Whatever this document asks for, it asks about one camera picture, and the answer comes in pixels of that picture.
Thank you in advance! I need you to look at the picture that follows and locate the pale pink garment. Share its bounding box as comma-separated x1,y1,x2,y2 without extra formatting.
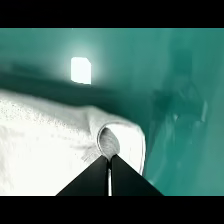
0,88,147,197

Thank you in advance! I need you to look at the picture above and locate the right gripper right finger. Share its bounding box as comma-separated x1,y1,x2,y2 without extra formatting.
110,153,165,197

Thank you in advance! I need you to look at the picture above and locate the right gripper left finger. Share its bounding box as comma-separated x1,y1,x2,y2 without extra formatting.
55,154,110,197

